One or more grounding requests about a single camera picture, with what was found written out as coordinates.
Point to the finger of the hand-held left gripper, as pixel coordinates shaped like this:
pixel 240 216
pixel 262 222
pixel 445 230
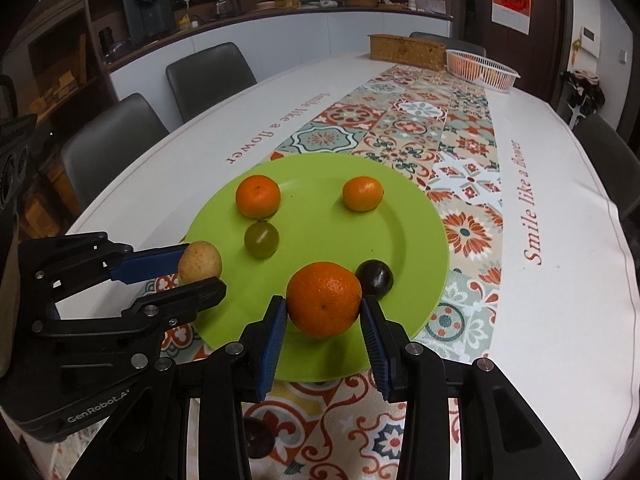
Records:
pixel 150 262
pixel 180 300

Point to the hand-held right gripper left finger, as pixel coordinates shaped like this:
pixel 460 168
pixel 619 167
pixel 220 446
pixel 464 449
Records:
pixel 272 350

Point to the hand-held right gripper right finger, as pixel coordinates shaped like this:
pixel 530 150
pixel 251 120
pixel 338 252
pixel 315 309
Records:
pixel 376 350

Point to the tan round fruit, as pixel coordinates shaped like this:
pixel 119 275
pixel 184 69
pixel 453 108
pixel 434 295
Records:
pixel 200 261

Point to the dark purple passion fruit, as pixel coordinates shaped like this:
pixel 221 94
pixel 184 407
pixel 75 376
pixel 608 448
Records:
pixel 374 279
pixel 261 437

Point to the orange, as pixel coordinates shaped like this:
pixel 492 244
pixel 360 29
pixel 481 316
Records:
pixel 324 299
pixel 362 193
pixel 257 195

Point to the green plum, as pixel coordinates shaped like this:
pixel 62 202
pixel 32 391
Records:
pixel 261 239

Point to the green plate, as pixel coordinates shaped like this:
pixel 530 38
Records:
pixel 325 230

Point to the grey dining chair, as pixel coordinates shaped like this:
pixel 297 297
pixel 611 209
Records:
pixel 112 142
pixel 447 41
pixel 607 160
pixel 210 77

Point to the white floral printed tablecloth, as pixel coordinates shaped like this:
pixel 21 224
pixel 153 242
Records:
pixel 575 310

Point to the small yellow bottle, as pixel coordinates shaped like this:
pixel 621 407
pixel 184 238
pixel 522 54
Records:
pixel 185 21

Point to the black water dispenser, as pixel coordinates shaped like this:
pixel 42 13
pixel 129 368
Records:
pixel 145 12

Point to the wicker box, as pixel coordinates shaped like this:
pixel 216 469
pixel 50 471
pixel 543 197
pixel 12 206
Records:
pixel 407 52

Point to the white plastic basket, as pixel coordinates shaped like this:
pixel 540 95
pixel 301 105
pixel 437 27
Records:
pixel 482 70

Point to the dark bag with clothing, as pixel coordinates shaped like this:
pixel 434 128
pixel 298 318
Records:
pixel 582 92

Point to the dark wooden door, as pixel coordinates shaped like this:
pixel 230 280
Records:
pixel 545 45

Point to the white wall intercom panel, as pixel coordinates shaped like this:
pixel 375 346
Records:
pixel 587 41

